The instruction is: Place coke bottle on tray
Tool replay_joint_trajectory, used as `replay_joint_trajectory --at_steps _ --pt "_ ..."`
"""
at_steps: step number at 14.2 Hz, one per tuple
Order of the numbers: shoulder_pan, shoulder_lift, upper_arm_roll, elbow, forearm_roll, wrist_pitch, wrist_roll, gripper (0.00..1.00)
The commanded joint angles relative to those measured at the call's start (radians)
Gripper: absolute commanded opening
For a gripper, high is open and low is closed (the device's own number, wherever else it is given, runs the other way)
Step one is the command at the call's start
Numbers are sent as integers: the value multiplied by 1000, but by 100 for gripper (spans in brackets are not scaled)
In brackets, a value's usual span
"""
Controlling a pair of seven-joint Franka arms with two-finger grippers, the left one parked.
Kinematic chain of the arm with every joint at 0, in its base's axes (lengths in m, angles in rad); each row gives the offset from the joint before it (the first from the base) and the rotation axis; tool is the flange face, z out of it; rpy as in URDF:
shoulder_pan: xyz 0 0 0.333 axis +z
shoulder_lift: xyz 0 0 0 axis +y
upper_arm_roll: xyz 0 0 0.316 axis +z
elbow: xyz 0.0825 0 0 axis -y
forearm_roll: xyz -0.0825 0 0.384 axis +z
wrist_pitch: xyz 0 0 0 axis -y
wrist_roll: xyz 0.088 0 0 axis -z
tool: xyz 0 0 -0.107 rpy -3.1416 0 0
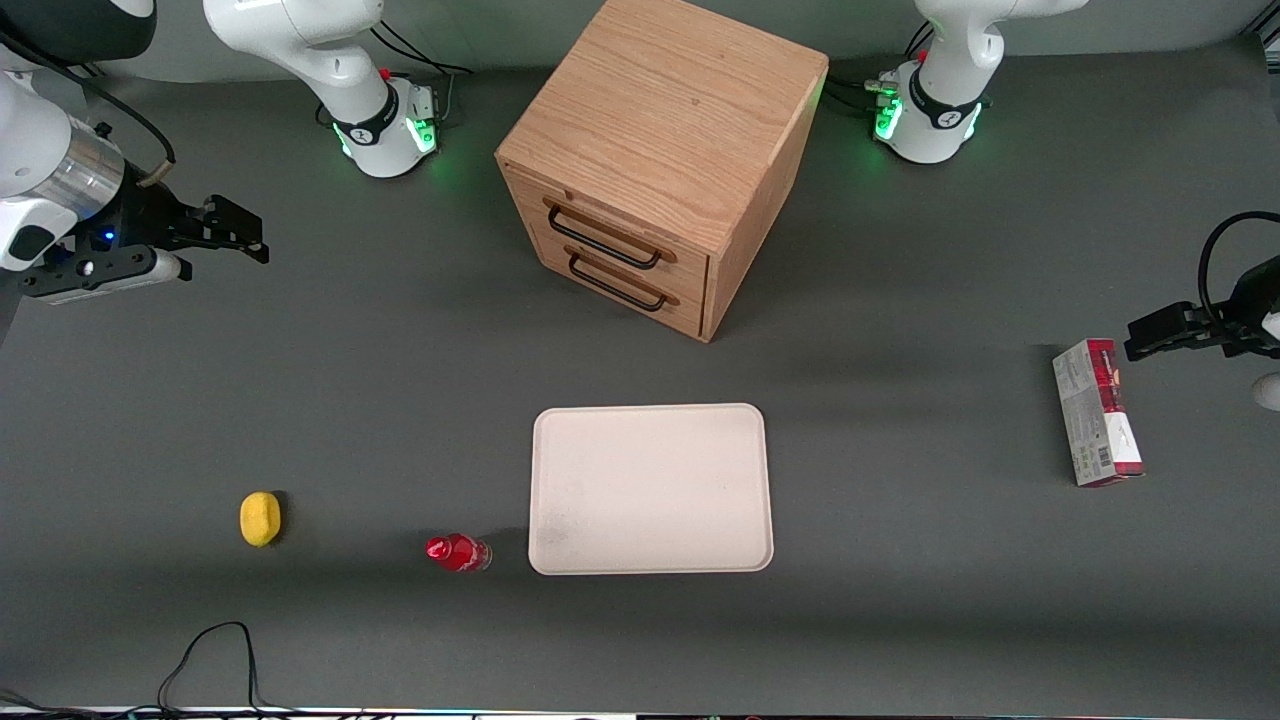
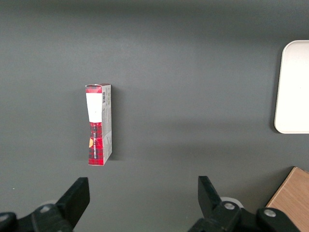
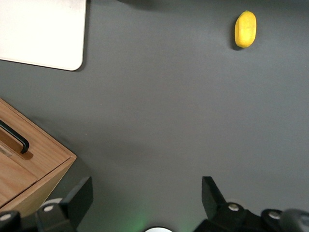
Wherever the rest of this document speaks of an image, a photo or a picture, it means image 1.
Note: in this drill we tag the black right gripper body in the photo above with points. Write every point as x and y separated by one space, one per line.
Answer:
143 218

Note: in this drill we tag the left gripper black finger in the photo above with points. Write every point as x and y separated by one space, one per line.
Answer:
1165 335
1195 314

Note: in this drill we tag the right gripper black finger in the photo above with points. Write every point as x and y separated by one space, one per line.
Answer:
225 247
235 218

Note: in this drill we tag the red coke bottle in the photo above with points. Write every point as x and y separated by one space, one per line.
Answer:
455 553

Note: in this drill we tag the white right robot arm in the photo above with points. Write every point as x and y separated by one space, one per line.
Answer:
300 40

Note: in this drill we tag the cream rectangular tray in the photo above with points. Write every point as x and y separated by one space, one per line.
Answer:
650 490

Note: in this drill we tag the red and white carton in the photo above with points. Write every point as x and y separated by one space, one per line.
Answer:
1095 420

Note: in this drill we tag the grey right base connector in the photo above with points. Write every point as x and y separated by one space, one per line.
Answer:
422 100

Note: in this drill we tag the yellow lemon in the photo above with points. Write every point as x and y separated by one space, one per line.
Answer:
260 520

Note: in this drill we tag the silver left base connector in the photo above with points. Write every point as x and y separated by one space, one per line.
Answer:
882 86

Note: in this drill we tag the dark grey table mat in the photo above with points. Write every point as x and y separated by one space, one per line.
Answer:
900 620

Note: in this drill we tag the wooden drawer cabinet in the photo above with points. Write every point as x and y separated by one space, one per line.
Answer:
660 110

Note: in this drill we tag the wooden drawer front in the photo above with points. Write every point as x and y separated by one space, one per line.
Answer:
690 312
690 275

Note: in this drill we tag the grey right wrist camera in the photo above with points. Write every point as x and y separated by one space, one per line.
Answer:
110 282

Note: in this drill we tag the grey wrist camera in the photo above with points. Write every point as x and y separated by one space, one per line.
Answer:
110 282
1270 392

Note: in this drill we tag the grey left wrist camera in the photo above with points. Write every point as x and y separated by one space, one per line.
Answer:
1270 392

